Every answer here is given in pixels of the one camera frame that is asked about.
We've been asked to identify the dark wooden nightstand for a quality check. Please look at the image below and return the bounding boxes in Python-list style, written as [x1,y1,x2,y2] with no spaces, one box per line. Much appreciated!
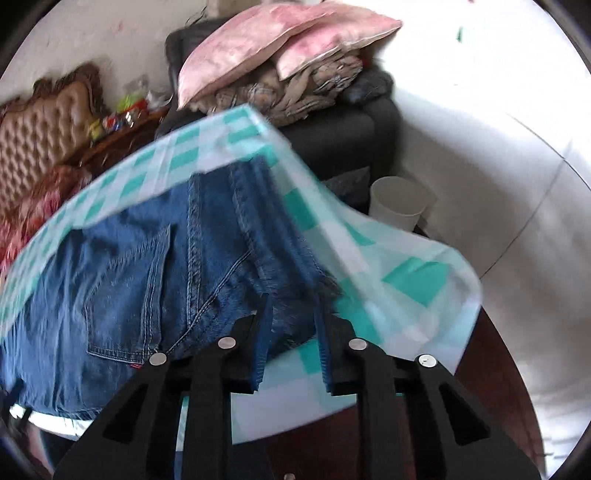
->
[69,108,170,178]

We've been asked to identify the blue denim pants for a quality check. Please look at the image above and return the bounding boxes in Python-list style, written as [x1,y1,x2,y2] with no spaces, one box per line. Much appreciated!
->
[0,154,342,421]

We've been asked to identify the white waste bin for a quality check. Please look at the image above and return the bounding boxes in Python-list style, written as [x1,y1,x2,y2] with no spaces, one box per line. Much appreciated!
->
[368,176,437,232]

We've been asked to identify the red floral bedding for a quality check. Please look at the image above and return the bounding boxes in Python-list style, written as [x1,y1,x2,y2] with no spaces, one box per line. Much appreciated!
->
[0,165,93,278]

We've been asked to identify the pile of colourful small packets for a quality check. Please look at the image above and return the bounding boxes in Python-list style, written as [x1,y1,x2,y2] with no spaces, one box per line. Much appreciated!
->
[88,92,155,140]

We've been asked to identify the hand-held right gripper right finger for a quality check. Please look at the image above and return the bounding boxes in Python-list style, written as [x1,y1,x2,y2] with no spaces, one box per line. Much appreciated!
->
[314,302,541,480]

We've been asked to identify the beige plaid blanket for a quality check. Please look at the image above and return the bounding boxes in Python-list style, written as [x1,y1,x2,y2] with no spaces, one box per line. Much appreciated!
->
[189,52,370,127]

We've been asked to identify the teal white checked tablecloth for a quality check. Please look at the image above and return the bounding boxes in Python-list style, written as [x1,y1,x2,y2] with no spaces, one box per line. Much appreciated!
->
[0,104,483,444]

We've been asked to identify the clear plastic bag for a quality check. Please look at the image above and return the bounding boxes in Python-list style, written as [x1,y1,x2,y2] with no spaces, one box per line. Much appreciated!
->
[124,75,172,108]

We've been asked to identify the large pink satin pillow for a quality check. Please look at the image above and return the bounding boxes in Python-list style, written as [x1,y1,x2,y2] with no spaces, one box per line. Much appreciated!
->
[178,4,333,110]

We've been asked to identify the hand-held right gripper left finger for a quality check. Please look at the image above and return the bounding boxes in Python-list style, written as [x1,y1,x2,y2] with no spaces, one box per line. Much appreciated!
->
[53,295,275,480]

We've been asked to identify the tufted brown headboard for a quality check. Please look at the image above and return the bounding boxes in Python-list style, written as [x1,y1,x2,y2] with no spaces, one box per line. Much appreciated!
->
[0,62,106,222]

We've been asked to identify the black sofa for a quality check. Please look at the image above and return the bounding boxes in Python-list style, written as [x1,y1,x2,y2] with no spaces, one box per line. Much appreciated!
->
[154,25,402,206]

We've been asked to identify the small pink satin pillow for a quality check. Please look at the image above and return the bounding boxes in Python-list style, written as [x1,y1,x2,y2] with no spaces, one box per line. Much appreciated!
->
[276,9,403,81]

